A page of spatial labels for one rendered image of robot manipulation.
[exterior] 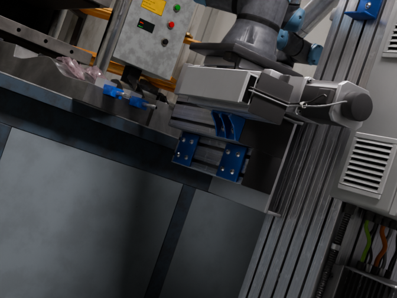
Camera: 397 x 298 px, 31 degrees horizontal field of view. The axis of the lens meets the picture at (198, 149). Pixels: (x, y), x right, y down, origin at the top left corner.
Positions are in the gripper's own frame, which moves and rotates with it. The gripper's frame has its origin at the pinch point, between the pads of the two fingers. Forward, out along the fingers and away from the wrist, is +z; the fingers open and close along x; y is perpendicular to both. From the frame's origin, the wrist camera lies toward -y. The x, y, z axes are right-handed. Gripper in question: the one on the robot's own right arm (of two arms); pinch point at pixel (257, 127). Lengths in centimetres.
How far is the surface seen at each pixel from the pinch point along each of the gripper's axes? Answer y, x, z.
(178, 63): -352, 200, -68
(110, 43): -60, -36, -15
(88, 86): 21, -82, 11
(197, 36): -338, 200, -95
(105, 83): 18, -77, 8
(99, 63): -61, -37, -6
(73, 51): -68, -46, -7
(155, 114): 12, -53, 10
